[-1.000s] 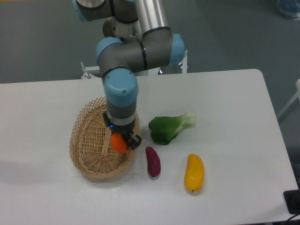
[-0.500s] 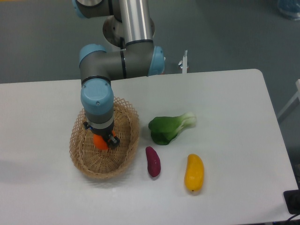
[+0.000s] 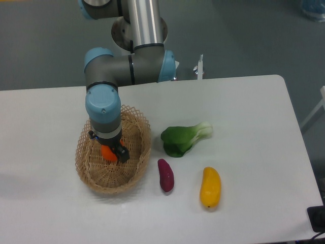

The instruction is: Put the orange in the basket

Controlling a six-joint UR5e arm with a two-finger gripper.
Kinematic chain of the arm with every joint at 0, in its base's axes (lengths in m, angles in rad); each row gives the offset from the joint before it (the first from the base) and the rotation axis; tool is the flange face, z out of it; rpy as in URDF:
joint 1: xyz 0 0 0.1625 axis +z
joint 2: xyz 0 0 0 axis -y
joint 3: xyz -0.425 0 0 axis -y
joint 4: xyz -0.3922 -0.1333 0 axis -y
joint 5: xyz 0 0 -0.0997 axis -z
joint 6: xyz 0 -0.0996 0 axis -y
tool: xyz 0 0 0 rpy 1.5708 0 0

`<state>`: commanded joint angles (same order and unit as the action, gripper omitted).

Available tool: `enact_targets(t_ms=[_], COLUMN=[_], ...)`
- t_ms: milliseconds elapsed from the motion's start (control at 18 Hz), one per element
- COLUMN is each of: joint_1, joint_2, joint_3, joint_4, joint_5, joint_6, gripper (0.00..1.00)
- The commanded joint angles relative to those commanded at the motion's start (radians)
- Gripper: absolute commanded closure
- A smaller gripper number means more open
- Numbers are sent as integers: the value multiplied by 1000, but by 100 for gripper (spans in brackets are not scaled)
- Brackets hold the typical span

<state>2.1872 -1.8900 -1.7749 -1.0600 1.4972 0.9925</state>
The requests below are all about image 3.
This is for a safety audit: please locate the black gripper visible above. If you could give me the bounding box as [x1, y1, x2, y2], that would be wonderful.
[88, 130, 130, 163]

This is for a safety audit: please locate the orange fruit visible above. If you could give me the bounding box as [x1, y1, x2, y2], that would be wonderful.
[101, 145, 119, 161]

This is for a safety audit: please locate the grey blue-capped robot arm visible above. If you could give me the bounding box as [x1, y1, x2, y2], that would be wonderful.
[78, 1, 177, 163]

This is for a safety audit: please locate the woven wicker basket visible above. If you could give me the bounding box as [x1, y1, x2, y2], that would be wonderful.
[75, 105, 151, 194]

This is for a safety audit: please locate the purple sweet potato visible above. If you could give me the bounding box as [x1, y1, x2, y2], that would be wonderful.
[157, 159, 175, 193]

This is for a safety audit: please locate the green bok choy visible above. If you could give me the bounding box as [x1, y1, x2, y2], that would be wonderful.
[160, 121, 213, 158]

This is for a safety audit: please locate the yellow mango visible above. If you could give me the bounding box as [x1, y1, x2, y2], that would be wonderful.
[200, 167, 221, 208]

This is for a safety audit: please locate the black device at table edge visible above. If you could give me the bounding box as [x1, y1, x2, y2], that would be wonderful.
[307, 206, 324, 232]

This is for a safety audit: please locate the blue bag in corner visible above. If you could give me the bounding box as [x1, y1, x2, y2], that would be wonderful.
[300, 0, 324, 22]

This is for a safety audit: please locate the white pedestal base frame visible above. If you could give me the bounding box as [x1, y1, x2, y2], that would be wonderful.
[171, 54, 205, 81]

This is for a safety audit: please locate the white frame at right edge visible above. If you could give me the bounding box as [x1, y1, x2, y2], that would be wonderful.
[300, 86, 324, 134]

